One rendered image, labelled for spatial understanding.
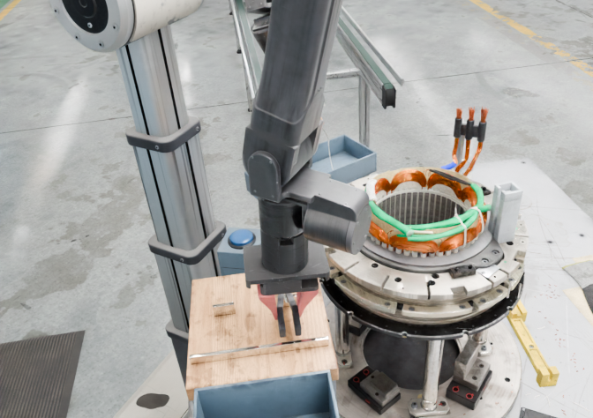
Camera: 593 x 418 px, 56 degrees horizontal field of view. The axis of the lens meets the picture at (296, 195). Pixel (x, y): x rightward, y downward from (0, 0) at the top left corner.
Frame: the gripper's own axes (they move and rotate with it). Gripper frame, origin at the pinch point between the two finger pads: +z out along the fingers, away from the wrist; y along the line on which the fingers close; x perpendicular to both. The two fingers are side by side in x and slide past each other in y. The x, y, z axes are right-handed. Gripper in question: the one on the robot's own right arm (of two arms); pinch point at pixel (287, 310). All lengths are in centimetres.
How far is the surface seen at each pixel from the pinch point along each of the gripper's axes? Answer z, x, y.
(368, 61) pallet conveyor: 34, 169, 54
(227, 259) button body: 8.5, 21.3, -8.1
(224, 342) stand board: 3.3, -1.3, -8.6
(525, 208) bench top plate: 29, 53, 66
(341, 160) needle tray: 7, 48, 17
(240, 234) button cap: 5.6, 24.3, -5.5
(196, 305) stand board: 3.6, 6.3, -12.5
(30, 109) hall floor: 123, 343, -154
